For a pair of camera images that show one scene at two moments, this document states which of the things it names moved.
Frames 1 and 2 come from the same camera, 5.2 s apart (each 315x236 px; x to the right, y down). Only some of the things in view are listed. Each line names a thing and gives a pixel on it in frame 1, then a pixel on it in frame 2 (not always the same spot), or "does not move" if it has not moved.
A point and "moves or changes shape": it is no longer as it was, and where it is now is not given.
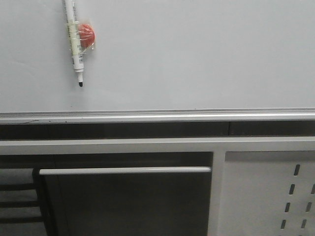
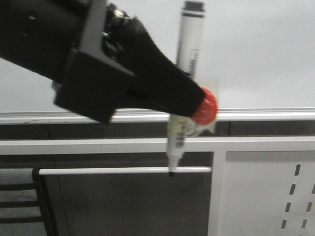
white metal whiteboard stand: [261, 186] does not move
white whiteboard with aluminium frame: [159, 61] does not move
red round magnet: [86, 35] moves or changes shape
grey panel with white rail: [125, 201] does not move
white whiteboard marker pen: [75, 37] moves or changes shape
